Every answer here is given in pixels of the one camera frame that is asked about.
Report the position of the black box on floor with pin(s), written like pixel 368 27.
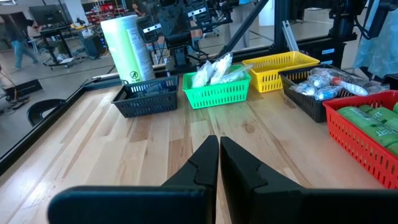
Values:
pixel 21 88

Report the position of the black plastic basket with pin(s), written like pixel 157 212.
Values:
pixel 301 105
pixel 146 107

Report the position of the yellow plastic basket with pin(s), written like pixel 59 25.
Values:
pixel 273 81

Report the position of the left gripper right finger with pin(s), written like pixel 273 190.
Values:
pixel 242 186

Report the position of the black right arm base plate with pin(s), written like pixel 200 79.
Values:
pixel 186 69

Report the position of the black rolling cart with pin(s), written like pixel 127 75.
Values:
pixel 57 46

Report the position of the green plastic basket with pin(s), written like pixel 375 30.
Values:
pixel 217 96

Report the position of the black monitor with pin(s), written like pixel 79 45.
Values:
pixel 46 14

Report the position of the red plastic basket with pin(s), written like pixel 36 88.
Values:
pixel 357 146

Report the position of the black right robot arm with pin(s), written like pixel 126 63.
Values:
pixel 180 56

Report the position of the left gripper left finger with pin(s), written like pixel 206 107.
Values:
pixel 199 174

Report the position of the silver metal bracket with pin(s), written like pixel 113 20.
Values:
pixel 289 35

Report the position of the dark blue tube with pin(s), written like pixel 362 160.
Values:
pixel 146 93
pixel 155 88

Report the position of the white green wipes canister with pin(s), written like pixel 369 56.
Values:
pixel 124 49

